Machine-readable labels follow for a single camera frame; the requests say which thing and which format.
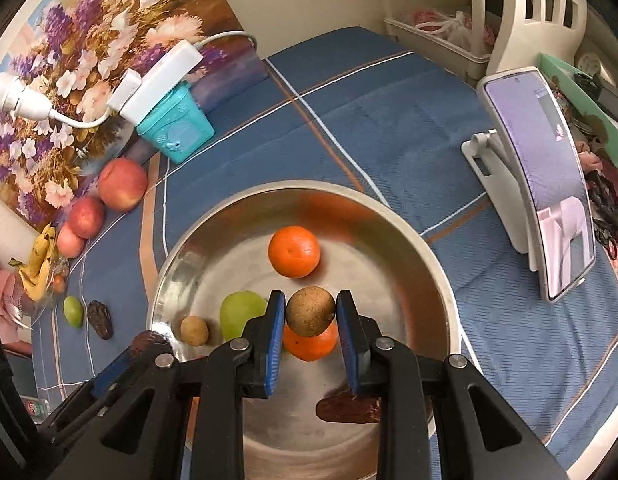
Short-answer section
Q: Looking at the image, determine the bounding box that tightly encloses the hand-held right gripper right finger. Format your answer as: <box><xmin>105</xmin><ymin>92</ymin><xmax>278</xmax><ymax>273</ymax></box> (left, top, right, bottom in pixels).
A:
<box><xmin>336</xmin><ymin>290</ymin><xmax>570</xmax><ymax>480</ymax></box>

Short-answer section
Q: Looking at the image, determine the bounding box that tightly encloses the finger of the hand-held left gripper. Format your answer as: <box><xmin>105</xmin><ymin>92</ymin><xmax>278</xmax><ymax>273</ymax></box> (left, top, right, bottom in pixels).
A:
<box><xmin>36</xmin><ymin>350</ymin><xmax>144</xmax><ymax>443</ymax></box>

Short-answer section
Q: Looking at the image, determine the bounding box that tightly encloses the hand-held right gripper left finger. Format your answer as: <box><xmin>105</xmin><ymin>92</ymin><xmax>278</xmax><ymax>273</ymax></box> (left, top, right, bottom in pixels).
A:
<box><xmin>44</xmin><ymin>290</ymin><xmax>287</xmax><ymax>480</ymax></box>

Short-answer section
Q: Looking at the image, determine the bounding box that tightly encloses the small orange mandarin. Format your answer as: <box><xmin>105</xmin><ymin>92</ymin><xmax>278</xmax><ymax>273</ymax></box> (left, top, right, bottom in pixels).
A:
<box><xmin>283</xmin><ymin>322</ymin><xmax>340</xmax><ymax>362</ymax></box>

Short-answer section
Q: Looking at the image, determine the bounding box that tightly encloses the brown longan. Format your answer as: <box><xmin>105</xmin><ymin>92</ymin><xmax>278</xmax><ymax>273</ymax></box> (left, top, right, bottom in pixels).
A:
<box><xmin>285</xmin><ymin>286</ymin><xmax>337</xmax><ymax>337</ymax></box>
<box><xmin>180</xmin><ymin>315</ymin><xmax>210</xmax><ymax>347</ymax></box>

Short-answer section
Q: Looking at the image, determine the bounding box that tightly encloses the large green jujube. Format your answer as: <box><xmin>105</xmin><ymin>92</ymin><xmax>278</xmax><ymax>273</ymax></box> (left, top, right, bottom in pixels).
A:
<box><xmin>219</xmin><ymin>290</ymin><xmax>268</xmax><ymax>342</ymax></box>

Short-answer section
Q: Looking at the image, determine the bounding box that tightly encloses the silver metal bowl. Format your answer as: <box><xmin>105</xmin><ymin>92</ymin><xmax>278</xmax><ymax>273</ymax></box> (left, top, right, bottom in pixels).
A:
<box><xmin>145</xmin><ymin>179</ymin><xmax>462</xmax><ymax>480</ymax></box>

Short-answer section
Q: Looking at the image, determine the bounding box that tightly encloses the large orange mandarin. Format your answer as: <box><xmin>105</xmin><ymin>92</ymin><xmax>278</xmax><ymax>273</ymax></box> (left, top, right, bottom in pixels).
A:
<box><xmin>268</xmin><ymin>226</ymin><xmax>322</xmax><ymax>280</ymax></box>

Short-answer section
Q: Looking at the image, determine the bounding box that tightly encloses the glass mug with print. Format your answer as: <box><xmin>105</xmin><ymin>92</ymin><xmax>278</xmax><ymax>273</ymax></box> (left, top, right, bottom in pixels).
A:
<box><xmin>19</xmin><ymin>392</ymin><xmax>52</xmax><ymax>421</ymax></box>

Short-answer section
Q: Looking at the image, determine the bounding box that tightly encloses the small green jujube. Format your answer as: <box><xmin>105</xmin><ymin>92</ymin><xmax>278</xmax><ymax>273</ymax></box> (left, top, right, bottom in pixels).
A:
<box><xmin>63</xmin><ymin>296</ymin><xmax>84</xmax><ymax>329</ymax></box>

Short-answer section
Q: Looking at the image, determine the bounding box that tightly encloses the yellow banana bunch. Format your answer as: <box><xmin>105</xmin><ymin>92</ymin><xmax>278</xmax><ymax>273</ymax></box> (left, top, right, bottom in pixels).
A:
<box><xmin>9</xmin><ymin>224</ymin><xmax>57</xmax><ymax>303</ymax></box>

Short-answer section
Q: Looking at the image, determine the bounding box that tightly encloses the red apple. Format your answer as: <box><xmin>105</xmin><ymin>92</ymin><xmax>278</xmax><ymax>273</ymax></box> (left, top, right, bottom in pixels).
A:
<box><xmin>56</xmin><ymin>224</ymin><xmax>87</xmax><ymax>259</ymax></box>
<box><xmin>69</xmin><ymin>196</ymin><xmax>106</xmax><ymax>240</ymax></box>
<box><xmin>98</xmin><ymin>158</ymin><xmax>148</xmax><ymax>212</ymax></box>

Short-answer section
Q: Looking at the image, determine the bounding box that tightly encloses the blue checked tablecloth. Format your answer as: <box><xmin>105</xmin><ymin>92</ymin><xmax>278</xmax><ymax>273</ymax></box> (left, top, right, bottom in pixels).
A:
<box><xmin>31</xmin><ymin>25</ymin><xmax>618</xmax><ymax>471</ymax></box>

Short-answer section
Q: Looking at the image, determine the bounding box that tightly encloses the white phone stand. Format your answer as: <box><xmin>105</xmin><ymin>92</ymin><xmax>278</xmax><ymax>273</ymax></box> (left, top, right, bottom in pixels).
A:
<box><xmin>461</xmin><ymin>130</ymin><xmax>587</xmax><ymax>305</ymax></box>

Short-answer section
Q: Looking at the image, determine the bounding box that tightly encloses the teal plastic box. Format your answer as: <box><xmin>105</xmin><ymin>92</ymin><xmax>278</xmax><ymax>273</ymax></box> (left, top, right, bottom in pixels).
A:
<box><xmin>135</xmin><ymin>84</ymin><xmax>216</xmax><ymax>164</ymax></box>

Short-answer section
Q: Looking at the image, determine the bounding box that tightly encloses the smartphone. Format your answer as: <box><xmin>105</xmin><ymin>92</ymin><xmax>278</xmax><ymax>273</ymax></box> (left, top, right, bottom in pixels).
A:
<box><xmin>476</xmin><ymin>67</ymin><xmax>597</xmax><ymax>303</ymax></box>

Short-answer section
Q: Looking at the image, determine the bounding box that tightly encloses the white power strip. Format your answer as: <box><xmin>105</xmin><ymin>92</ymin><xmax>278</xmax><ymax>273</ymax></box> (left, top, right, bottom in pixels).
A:
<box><xmin>121</xmin><ymin>40</ymin><xmax>202</xmax><ymax>126</ymax></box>

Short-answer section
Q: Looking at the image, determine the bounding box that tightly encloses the white plastic basket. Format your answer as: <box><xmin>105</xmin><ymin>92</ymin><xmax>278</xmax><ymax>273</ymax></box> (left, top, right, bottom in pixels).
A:
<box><xmin>384</xmin><ymin>7</ymin><xmax>492</xmax><ymax>81</ymax></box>

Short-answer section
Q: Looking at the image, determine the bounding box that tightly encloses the clear plastic bag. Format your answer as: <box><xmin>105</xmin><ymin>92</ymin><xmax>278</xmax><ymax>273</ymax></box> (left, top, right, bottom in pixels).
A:
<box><xmin>414</xmin><ymin>9</ymin><xmax>477</xmax><ymax>46</ymax></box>

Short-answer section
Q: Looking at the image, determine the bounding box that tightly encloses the floral painting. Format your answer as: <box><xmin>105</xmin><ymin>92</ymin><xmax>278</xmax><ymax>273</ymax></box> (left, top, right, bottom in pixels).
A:
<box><xmin>0</xmin><ymin>0</ymin><xmax>270</xmax><ymax>226</ymax></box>

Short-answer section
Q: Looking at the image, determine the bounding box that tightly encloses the green cardboard box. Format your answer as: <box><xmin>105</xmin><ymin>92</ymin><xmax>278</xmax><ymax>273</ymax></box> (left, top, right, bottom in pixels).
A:
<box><xmin>539</xmin><ymin>52</ymin><xmax>618</xmax><ymax>171</ymax></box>

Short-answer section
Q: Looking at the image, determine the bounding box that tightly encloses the white plastic chair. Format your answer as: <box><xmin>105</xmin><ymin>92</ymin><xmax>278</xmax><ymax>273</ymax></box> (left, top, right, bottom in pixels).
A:
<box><xmin>469</xmin><ymin>0</ymin><xmax>588</xmax><ymax>81</ymax></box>

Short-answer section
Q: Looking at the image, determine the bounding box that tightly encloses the white alarm clock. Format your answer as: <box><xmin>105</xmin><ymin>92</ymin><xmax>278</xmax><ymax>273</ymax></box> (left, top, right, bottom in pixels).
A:
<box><xmin>575</xmin><ymin>51</ymin><xmax>604</xmax><ymax>81</ymax></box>

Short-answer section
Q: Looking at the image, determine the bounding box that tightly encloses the white charger with cable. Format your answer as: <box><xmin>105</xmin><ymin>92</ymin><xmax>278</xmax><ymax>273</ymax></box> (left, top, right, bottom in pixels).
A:
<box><xmin>0</xmin><ymin>69</ymin><xmax>142</xmax><ymax>129</ymax></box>

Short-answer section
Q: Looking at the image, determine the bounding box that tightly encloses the white power cable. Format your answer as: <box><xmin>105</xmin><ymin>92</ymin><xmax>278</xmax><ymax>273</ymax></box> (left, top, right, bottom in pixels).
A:
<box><xmin>196</xmin><ymin>30</ymin><xmax>260</xmax><ymax>63</ymax></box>

